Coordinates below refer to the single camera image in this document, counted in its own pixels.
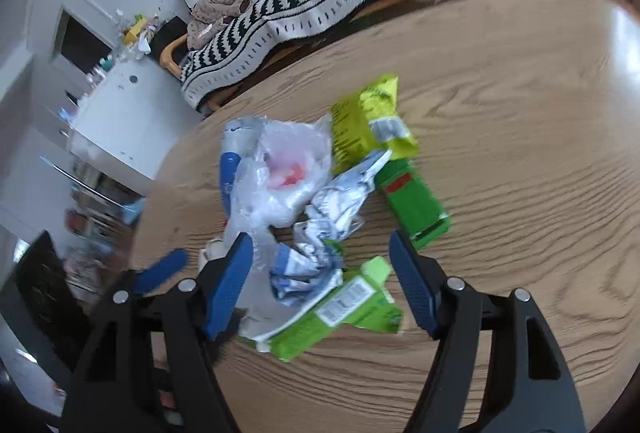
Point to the cluttered shelf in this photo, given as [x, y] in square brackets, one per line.
[100, 213]

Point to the green cardboard box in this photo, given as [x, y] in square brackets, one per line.
[415, 208]

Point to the silver blue wrapper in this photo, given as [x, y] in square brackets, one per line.
[345, 198]

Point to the small white object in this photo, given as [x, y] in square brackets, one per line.
[212, 254]

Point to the yellow box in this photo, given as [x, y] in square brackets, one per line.
[135, 30]

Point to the lime yellow snack bag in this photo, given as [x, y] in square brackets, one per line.
[360, 123]

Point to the green wrapper with white label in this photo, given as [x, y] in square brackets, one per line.
[360, 308]

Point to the white cabinet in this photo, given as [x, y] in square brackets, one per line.
[130, 113]

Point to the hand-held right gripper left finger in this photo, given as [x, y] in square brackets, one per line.
[227, 288]

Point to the dark framed panel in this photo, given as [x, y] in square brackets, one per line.
[80, 43]

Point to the black monitor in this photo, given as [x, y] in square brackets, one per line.
[45, 285]

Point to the brown crumpled cloth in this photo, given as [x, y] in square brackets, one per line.
[215, 13]

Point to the clear plastic bag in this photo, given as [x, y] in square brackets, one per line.
[285, 193]

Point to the small blue white wrapper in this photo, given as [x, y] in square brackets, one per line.
[300, 269]

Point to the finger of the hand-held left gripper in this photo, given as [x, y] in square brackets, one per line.
[160, 270]

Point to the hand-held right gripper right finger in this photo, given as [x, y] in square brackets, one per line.
[412, 283]

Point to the black side table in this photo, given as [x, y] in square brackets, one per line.
[167, 30]

